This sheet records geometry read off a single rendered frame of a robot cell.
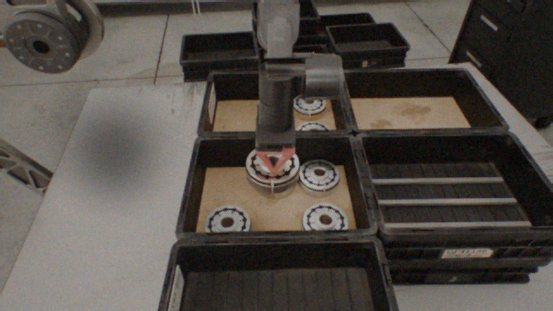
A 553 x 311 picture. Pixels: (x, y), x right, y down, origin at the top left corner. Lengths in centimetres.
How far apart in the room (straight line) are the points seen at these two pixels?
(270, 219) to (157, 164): 50
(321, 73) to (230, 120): 61
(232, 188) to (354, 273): 36
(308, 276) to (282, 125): 34
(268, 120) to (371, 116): 62
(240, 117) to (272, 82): 60
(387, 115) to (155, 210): 75
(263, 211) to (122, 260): 39
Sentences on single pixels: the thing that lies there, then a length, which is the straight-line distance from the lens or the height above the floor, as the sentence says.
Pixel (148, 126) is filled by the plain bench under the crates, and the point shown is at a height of 70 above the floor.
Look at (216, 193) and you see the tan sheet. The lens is 93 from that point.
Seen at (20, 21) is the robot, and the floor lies 119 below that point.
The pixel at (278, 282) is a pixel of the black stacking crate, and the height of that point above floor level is 83.
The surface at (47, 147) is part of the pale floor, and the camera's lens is 265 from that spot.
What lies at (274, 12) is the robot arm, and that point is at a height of 132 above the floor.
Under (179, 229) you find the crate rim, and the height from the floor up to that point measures 93.
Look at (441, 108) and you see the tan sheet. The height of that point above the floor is 83.
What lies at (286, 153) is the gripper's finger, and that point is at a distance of 61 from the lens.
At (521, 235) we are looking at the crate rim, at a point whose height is 92.
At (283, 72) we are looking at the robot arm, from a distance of 55.
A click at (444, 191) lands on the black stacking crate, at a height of 83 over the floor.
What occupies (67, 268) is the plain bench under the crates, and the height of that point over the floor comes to 70.
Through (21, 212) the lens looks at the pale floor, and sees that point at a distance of 233.
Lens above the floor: 154
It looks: 45 degrees down
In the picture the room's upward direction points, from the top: straight up
